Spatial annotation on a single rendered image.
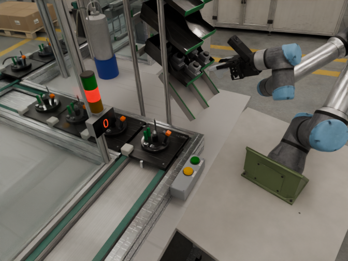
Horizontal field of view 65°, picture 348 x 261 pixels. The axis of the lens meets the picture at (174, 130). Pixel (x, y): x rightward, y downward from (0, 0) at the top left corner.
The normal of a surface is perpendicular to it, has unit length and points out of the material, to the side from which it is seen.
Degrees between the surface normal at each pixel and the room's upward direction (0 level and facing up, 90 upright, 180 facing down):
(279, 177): 90
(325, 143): 61
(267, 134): 0
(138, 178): 0
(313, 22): 90
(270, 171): 90
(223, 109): 0
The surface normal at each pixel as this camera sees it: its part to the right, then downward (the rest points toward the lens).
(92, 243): -0.05, -0.76
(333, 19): -0.36, 0.62
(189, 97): 0.52, -0.27
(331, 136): -0.01, 0.20
